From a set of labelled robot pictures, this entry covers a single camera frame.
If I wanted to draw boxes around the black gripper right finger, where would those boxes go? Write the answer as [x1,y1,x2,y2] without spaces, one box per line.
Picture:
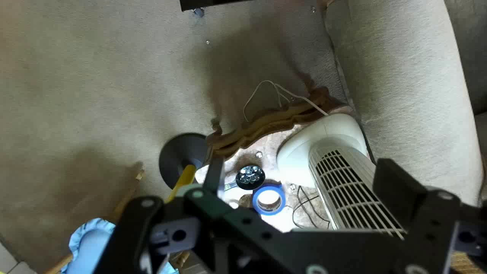
[372,156,487,274]

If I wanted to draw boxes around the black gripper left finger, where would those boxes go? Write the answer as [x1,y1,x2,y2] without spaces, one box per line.
[95,194,204,274]

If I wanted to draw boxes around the white tower fan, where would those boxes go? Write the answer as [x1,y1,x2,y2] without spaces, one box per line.
[276,112,408,240]

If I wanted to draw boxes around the light blue cloth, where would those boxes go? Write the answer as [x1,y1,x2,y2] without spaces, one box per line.
[67,215,119,274]

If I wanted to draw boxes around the yellow barrier pole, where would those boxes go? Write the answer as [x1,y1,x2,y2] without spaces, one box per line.
[166,162,198,203]

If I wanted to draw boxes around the black round barrier base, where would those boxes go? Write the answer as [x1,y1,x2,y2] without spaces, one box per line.
[159,132,210,190]

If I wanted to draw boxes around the beige fabric sofa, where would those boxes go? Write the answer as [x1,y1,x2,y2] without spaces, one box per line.
[323,0,486,205]

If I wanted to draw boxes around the blue tape roll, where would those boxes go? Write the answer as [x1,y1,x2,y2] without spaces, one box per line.
[251,180,288,215]

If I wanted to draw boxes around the black power cable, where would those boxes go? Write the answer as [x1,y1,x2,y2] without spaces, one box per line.
[291,183,332,231]

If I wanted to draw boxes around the thin white wire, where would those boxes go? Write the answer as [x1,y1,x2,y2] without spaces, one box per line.
[242,78,330,124]

